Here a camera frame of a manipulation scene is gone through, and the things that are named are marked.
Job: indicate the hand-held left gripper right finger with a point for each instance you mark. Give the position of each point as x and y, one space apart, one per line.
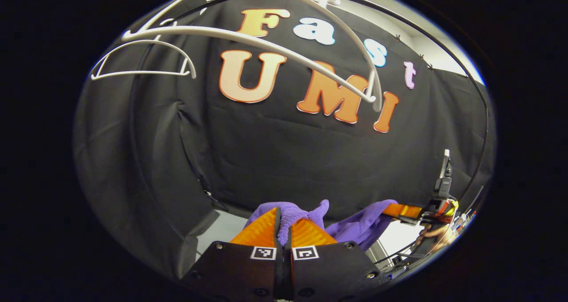
328 271

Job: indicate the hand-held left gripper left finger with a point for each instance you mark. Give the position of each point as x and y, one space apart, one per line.
235 271

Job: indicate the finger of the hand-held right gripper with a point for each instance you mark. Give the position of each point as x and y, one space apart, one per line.
401 211

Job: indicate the black metal clothes rack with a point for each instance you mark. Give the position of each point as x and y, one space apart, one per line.
132 129

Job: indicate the white plastic clothes hanger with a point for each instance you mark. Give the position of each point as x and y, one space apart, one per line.
186 28
142 72

